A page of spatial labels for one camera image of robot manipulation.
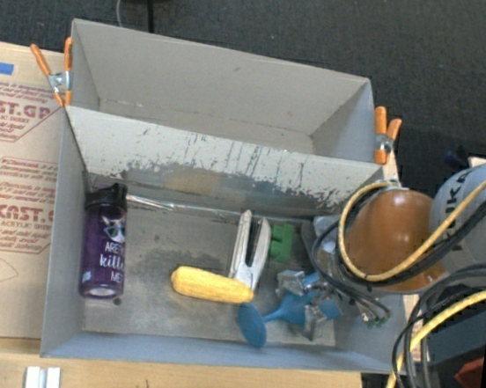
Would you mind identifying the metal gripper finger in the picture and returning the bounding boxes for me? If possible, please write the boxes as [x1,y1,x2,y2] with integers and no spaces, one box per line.
[300,303,331,344]
[275,267,320,298]

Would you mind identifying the green block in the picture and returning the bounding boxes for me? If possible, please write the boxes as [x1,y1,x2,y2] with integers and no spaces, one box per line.
[266,221,298,266]

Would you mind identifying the white clip tool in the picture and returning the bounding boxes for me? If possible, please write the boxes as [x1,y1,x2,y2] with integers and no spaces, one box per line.
[226,208,276,295]

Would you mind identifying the yellow toy corn cob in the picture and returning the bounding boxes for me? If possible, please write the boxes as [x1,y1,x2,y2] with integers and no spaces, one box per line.
[167,264,258,308]

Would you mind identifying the purple printed bottle black cap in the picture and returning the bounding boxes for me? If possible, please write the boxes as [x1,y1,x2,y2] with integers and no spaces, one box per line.
[72,179,139,304]

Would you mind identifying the grey metal bin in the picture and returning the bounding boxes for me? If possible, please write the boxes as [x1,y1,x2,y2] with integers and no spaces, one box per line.
[27,18,438,388]

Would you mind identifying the brown cardboard board red print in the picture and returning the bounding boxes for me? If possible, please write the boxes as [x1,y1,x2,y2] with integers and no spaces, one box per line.
[0,40,81,348]

